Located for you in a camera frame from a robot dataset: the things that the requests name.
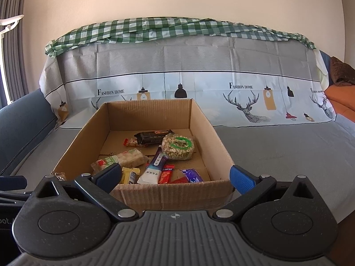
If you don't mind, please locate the brown blanket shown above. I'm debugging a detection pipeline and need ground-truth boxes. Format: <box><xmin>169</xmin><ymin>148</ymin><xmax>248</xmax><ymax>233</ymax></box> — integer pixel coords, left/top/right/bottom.
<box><xmin>330</xmin><ymin>57</ymin><xmax>355</xmax><ymax>86</ymax></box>

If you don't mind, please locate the grey curtain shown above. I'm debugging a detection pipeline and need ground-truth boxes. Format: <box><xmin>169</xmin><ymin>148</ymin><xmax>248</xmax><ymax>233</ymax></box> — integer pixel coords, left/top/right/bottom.
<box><xmin>1</xmin><ymin>0</ymin><xmax>29</xmax><ymax>108</ymax></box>

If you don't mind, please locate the round puffed grain snack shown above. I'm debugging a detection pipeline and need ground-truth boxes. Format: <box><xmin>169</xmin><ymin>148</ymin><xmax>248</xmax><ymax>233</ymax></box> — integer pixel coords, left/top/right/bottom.
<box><xmin>161</xmin><ymin>133</ymin><xmax>195</xmax><ymax>160</ymax></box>

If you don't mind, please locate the dark chocolate biscuit pack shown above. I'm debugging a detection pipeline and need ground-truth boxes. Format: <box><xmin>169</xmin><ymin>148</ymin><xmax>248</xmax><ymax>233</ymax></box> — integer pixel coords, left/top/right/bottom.
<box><xmin>134</xmin><ymin>130</ymin><xmax>174</xmax><ymax>145</ymax></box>

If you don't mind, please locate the blue sofa cushion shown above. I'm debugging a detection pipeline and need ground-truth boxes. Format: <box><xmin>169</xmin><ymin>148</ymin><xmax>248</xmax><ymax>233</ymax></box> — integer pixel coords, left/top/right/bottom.
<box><xmin>1</xmin><ymin>89</ymin><xmax>57</xmax><ymax>176</ymax></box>

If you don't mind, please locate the clear bag of crackers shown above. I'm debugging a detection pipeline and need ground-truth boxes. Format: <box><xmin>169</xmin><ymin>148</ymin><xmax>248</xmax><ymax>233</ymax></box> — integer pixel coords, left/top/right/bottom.
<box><xmin>51</xmin><ymin>172</ymin><xmax>67</xmax><ymax>181</ymax></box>

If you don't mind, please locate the purple chocolate bar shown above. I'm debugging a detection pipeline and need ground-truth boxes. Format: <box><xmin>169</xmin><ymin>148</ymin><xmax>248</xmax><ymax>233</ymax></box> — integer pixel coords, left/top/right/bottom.
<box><xmin>181</xmin><ymin>169</ymin><xmax>204</xmax><ymax>183</ymax></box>

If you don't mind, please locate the brown cardboard box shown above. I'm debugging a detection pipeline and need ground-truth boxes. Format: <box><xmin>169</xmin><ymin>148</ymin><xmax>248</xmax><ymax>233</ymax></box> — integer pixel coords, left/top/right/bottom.
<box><xmin>51</xmin><ymin>98</ymin><xmax>237</xmax><ymax>214</ymax></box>

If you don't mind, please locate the red snack bag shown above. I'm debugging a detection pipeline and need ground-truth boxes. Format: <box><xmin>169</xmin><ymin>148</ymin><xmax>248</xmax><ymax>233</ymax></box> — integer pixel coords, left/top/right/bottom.
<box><xmin>158</xmin><ymin>164</ymin><xmax>188</xmax><ymax>184</ymax></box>

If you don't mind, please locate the yellow snack packet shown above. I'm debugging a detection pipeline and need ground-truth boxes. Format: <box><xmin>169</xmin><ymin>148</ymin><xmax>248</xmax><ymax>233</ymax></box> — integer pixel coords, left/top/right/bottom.
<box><xmin>119</xmin><ymin>167</ymin><xmax>140</xmax><ymax>185</ymax></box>

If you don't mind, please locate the purple white tube pack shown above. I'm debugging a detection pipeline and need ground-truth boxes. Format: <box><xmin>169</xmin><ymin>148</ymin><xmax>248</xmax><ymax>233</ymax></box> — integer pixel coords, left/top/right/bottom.
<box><xmin>137</xmin><ymin>146</ymin><xmax>168</xmax><ymax>184</ymax></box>

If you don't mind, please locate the grey printed sofa cover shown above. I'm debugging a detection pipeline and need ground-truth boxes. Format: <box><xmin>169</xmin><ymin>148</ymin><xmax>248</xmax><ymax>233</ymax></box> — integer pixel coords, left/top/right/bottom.
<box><xmin>13</xmin><ymin>36</ymin><xmax>354</xmax><ymax>221</ymax></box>

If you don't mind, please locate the green checkered cloth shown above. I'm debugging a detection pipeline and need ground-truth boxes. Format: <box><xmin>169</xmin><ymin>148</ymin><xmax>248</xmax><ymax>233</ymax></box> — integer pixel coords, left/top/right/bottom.
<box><xmin>45</xmin><ymin>17</ymin><xmax>316</xmax><ymax>58</ymax></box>

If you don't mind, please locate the white puffed snack pack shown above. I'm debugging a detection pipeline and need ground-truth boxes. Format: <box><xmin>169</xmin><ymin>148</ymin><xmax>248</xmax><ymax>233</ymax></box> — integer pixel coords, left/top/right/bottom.
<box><xmin>91</xmin><ymin>148</ymin><xmax>149</xmax><ymax>174</ymax></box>

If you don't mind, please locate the small red packet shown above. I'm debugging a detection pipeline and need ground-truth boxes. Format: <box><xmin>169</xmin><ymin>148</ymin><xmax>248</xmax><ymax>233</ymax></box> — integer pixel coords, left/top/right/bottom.
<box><xmin>123</xmin><ymin>138</ymin><xmax>145</xmax><ymax>147</ymax></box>

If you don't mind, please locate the white floor stand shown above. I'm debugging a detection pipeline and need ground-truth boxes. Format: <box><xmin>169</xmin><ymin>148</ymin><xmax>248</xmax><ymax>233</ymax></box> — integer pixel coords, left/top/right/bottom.
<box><xmin>0</xmin><ymin>14</ymin><xmax>24</xmax><ymax>39</ymax></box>

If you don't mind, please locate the orange cushion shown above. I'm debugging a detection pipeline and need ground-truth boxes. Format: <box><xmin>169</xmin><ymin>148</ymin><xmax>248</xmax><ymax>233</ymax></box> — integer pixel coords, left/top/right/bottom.
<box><xmin>325</xmin><ymin>85</ymin><xmax>355</xmax><ymax>122</ymax></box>

